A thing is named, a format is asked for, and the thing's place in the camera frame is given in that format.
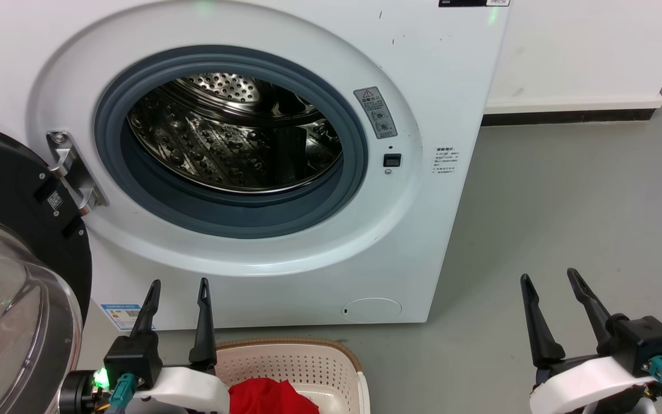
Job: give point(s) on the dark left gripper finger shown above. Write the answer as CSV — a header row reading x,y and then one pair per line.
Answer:
x,y
204,339
148,313

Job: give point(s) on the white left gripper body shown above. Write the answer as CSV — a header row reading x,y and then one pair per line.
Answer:
x,y
187,391

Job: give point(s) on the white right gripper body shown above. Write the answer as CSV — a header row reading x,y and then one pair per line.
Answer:
x,y
584,382

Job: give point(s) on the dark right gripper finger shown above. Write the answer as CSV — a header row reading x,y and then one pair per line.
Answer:
x,y
595,310
542,333

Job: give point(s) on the red garment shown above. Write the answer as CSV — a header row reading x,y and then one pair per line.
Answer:
x,y
268,399

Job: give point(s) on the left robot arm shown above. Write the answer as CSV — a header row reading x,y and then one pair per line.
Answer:
x,y
75,394

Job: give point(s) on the cream perforated laundry basket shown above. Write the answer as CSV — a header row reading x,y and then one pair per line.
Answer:
x,y
308,362

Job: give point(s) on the stainless steel washing machine drum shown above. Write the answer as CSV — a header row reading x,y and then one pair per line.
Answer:
x,y
204,144

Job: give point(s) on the black glass washer door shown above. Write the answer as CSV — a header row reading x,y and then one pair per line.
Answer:
x,y
3,184

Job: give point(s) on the blue white energy label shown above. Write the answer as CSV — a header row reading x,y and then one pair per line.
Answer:
x,y
121,317

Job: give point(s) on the grey rubber door gasket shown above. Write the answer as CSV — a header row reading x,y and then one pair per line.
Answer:
x,y
222,221

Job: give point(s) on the white QR code sticker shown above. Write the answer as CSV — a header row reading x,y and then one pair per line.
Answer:
x,y
54,200

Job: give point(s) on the white front-load washing machine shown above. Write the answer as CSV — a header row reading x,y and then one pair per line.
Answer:
x,y
423,230

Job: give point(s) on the silver metal door hinge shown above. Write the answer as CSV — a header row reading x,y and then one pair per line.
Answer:
x,y
72,172

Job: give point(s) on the oval drain filter cover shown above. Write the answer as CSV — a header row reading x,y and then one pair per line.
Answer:
x,y
372,310

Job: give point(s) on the black skirting strip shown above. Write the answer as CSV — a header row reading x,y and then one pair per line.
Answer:
x,y
566,117

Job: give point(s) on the small text notice sticker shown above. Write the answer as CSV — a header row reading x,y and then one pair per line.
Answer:
x,y
446,161

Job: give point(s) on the black door latch socket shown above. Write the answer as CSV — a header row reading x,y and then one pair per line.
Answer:
x,y
392,160

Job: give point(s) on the grey warning sticker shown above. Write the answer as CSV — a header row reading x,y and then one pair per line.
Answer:
x,y
375,112

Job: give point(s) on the black control panel strip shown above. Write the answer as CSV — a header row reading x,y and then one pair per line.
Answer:
x,y
474,3

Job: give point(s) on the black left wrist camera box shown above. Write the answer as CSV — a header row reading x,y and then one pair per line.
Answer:
x,y
133,359

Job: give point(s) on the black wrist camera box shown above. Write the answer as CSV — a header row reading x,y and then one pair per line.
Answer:
x,y
133,359
644,339

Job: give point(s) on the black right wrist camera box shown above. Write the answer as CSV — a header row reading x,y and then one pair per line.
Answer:
x,y
644,339

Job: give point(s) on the teal left camera plug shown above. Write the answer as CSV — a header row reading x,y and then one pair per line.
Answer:
x,y
121,391

